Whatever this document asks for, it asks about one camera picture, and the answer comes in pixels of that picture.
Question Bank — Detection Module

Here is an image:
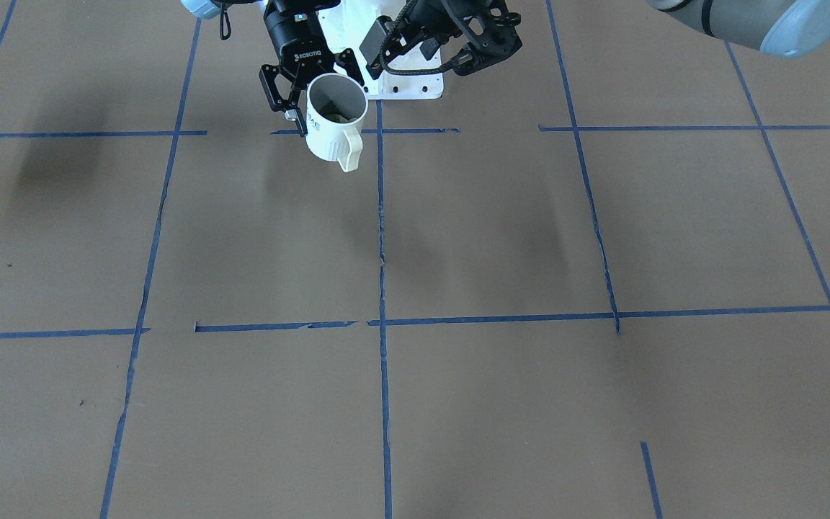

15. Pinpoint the white mug with handle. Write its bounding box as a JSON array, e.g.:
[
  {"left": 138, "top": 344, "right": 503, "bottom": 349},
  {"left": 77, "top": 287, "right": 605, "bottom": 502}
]
[{"left": 304, "top": 73, "right": 368, "bottom": 173}]

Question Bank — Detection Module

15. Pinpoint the yellow lemon slice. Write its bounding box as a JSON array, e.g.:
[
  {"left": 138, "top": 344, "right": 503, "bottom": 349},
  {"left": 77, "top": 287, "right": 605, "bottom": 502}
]
[{"left": 321, "top": 106, "right": 350, "bottom": 124}]

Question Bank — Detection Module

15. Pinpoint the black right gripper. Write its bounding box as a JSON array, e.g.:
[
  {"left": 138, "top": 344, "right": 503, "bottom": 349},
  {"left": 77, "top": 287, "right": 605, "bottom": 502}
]
[{"left": 258, "top": 1, "right": 366, "bottom": 114}]

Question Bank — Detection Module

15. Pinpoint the white central pillar with base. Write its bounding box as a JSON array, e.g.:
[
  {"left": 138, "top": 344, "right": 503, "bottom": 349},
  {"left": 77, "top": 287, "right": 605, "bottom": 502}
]
[{"left": 314, "top": 0, "right": 446, "bottom": 100}]

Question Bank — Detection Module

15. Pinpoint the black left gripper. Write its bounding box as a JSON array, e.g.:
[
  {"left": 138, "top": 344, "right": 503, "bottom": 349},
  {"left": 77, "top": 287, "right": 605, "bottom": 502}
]
[{"left": 404, "top": 1, "right": 522, "bottom": 76}]

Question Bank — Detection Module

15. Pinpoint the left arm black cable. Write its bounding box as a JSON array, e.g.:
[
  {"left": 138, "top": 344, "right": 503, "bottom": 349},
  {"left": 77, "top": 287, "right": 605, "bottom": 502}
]
[{"left": 379, "top": 0, "right": 488, "bottom": 76}]

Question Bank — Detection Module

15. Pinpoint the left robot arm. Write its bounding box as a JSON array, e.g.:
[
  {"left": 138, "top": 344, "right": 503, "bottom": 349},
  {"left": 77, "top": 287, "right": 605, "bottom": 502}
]
[{"left": 370, "top": 1, "right": 830, "bottom": 76}]

